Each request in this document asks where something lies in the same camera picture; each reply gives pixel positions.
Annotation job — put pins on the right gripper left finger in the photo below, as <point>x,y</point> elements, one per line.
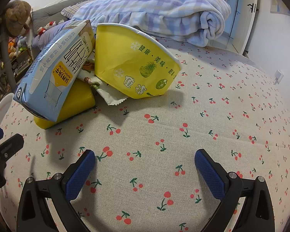
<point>61,189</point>

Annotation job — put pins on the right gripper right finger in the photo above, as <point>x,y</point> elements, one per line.
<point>257,211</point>

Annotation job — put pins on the blue milk carton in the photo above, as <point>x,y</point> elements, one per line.
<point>45,86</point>

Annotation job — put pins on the yellow snack package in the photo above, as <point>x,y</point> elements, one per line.
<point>79,99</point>

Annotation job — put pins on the white printed snack wrapper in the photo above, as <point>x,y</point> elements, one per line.
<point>107,92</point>

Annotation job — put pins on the yellow paper bowl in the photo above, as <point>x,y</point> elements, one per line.
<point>133,62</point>

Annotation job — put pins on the white trash bin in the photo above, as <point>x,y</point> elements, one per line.
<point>5,105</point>

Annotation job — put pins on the grey rolling chair stand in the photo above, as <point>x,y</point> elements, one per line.
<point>4,56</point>

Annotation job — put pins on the wooden toy shelf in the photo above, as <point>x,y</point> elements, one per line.
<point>20,56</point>

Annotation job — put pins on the purple bed sheet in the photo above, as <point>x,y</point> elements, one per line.
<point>40,41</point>

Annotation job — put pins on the red white plush toy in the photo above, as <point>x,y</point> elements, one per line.
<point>48,26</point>

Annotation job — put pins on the cherry print table cloth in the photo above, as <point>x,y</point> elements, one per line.
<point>145,178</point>

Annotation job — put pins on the brown plush blanket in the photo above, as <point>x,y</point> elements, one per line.
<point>16,15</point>

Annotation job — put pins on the grey headboard cushion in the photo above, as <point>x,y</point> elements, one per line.
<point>42,17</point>

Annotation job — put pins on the plaid pillow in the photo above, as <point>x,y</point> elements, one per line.
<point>70,11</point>

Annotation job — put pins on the white wall socket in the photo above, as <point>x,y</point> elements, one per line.
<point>278,76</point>

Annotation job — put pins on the wall map poster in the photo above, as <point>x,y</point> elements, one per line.
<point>279,7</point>

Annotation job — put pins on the white door with handle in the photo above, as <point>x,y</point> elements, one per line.
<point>244,26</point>

